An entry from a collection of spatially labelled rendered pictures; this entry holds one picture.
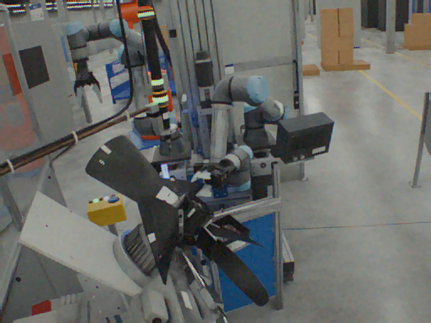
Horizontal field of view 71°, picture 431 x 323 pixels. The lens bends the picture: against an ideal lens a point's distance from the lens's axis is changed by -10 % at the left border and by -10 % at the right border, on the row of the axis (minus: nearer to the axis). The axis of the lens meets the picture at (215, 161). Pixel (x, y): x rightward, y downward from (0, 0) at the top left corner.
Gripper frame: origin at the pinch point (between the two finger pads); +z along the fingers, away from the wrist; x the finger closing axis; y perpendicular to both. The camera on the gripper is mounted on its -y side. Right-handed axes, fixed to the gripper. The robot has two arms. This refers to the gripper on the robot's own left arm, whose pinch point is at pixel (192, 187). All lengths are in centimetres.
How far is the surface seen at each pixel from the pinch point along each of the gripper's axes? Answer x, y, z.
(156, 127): -30.2, 1.2, 15.2
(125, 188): -14.7, -1.6, 28.4
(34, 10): -57, -640, -269
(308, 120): -8, 19, -66
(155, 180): -13.4, 1.0, 18.5
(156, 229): -18.2, 22.4, 39.2
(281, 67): 3, -59, -203
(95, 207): 15.3, -41.4, 18.0
